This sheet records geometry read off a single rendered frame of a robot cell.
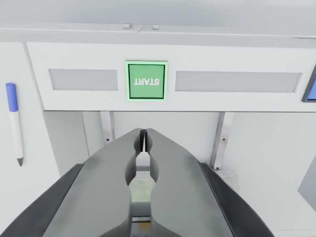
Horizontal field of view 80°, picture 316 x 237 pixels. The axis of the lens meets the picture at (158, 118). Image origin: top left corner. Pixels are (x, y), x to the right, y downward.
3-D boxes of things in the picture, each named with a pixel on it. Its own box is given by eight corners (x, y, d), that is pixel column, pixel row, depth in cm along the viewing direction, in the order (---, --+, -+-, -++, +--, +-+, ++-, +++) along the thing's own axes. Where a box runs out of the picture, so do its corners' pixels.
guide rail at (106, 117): (123, 229, 64) (122, 239, 61) (117, 230, 64) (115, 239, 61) (110, 85, 41) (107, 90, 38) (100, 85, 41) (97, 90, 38)
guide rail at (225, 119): (202, 227, 65) (205, 236, 62) (197, 227, 65) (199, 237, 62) (233, 87, 42) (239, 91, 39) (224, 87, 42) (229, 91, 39)
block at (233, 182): (229, 200, 50) (233, 210, 48) (216, 200, 50) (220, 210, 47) (235, 177, 47) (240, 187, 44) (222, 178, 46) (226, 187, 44)
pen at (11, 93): (22, 168, 30) (11, 85, 24) (15, 167, 30) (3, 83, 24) (26, 163, 31) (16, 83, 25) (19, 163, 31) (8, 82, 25)
